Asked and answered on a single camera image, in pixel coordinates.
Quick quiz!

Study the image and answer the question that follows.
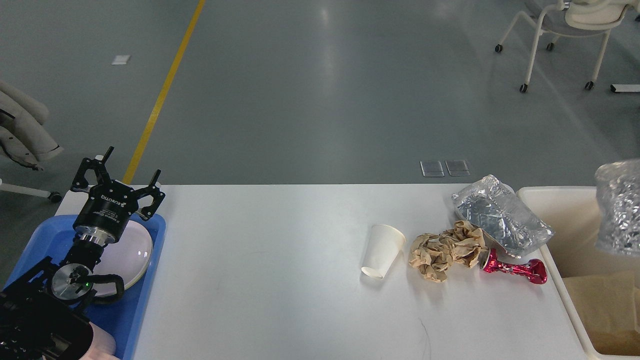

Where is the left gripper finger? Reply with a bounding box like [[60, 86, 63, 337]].
[[134, 169, 166, 221], [71, 146, 114, 193]]

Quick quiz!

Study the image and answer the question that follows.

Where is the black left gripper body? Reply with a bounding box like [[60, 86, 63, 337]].
[[73, 181, 138, 245]]

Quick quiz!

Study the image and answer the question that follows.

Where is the pink plate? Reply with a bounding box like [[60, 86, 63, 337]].
[[93, 220, 153, 275]]

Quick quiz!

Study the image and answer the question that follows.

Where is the pink mug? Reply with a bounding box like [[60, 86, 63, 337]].
[[82, 322, 120, 360]]

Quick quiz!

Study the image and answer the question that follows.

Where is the foil bag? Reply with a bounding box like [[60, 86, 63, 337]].
[[451, 174, 554, 258]]

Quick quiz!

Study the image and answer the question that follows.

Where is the foil tray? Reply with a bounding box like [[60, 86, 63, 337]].
[[595, 158, 640, 257]]

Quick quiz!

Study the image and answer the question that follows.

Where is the brown paper bag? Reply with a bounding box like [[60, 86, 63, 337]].
[[563, 271, 640, 356]]

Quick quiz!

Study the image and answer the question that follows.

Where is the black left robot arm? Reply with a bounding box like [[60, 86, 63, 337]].
[[1, 146, 166, 360]]

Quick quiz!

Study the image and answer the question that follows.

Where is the white chair with jacket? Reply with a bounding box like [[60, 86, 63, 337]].
[[0, 178, 63, 203]]

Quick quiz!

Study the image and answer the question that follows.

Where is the blue plastic tray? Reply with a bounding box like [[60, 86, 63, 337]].
[[7, 214, 166, 360]]

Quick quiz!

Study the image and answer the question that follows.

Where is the light green plate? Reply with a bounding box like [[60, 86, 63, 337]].
[[93, 270, 146, 297]]

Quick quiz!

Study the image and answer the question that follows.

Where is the white paper on floor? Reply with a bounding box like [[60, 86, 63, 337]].
[[111, 54, 131, 66]]

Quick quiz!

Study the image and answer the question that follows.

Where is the lying white paper cup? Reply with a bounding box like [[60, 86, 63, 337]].
[[360, 224, 406, 280]]

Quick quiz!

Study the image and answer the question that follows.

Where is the floor outlet plate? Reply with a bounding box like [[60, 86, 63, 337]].
[[445, 159, 471, 177], [420, 161, 445, 178]]

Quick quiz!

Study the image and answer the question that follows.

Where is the crumpled brown paper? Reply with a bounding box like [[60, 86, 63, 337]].
[[407, 220, 489, 283]]

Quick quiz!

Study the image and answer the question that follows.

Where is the crushed red can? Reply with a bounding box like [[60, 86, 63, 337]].
[[479, 248, 547, 285]]

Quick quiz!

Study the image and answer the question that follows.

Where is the white rolling chair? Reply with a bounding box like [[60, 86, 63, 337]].
[[494, 0, 639, 93]]

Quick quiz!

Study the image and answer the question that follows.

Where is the cream plastic bin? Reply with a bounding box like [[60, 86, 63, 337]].
[[516, 186, 639, 360]]

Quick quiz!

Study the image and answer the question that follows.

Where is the white bar on floor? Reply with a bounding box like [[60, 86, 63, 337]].
[[610, 84, 640, 94]]

